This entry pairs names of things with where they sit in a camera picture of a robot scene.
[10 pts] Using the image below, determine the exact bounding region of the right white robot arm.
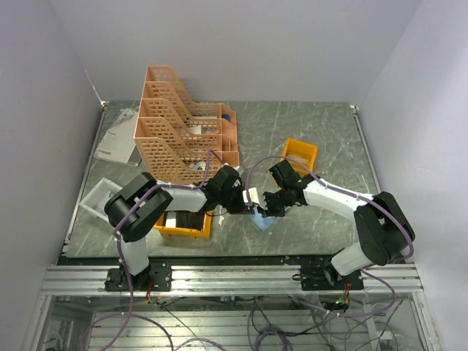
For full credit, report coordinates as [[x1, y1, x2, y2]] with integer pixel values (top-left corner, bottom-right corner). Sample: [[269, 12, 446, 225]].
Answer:
[[260, 160, 415, 290]]

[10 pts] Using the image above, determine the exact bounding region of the yellow bin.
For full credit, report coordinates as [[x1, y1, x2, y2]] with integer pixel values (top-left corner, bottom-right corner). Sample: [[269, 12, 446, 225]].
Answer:
[[282, 137, 318, 171], [153, 211, 213, 239]]

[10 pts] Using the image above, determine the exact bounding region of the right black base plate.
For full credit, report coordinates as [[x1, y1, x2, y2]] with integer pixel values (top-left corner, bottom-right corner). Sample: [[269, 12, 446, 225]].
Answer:
[[292, 266, 364, 291]]

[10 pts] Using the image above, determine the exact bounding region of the white bin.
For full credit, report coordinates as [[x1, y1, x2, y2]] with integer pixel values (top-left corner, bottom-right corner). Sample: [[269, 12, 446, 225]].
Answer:
[[79, 178, 122, 222]]

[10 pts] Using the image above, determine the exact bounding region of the pink file organizer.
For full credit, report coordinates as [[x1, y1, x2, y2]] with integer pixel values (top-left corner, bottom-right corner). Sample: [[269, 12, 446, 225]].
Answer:
[[134, 66, 240, 184]]

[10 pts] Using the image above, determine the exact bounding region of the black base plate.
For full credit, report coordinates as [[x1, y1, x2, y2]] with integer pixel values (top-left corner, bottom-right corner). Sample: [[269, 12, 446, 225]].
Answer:
[[292, 266, 364, 291], [105, 265, 172, 292]]

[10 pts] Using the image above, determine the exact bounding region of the aluminium rail frame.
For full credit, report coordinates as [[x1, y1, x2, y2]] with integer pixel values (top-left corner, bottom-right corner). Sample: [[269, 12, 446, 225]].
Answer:
[[24, 263, 441, 350]]

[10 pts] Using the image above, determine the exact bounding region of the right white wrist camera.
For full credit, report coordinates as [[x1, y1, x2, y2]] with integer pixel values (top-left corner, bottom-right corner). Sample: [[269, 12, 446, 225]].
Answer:
[[242, 187, 267, 209]]

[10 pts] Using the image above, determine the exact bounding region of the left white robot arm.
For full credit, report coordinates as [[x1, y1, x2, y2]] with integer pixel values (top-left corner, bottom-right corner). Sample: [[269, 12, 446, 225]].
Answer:
[[105, 165, 253, 292]]

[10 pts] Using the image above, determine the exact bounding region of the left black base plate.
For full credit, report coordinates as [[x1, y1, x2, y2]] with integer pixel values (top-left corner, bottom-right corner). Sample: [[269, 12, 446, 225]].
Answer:
[[105, 265, 172, 292]]

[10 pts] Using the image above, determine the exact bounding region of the white paper sheet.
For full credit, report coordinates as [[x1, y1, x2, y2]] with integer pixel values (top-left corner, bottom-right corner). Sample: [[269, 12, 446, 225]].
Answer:
[[94, 108, 141, 166]]

